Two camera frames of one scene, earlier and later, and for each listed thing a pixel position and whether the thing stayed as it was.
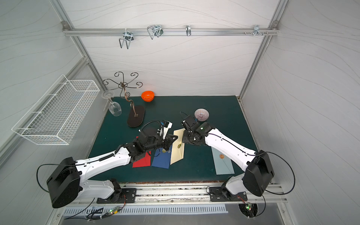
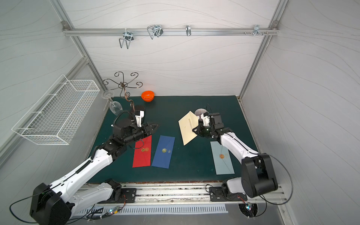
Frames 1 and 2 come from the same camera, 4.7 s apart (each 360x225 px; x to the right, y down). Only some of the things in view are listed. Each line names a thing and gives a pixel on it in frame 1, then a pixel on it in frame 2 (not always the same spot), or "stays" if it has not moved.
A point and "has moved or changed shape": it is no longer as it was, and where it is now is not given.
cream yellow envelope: [178, 146] has moved or changed shape
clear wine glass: [114, 108] stays
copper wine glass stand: [136, 115] stays
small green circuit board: [114, 211] stays
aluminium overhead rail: [153, 31] stays
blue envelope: [162, 159] stays
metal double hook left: [128, 36] stays
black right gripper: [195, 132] to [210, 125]
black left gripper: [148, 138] to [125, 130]
